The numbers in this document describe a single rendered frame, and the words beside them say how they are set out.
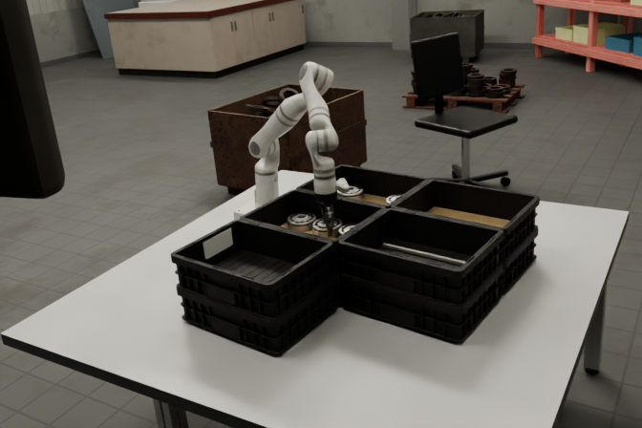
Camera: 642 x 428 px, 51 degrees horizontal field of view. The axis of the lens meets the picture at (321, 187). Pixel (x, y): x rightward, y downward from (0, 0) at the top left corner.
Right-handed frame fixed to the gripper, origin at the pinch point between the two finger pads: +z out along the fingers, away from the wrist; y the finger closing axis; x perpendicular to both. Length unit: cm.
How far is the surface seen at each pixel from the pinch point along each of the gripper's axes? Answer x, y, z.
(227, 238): -33.5, 5.1, -3.7
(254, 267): -26.0, 15.8, 2.4
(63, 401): -115, -46, 85
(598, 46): 403, -553, 55
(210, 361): -41, 44, 15
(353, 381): -4, 62, 15
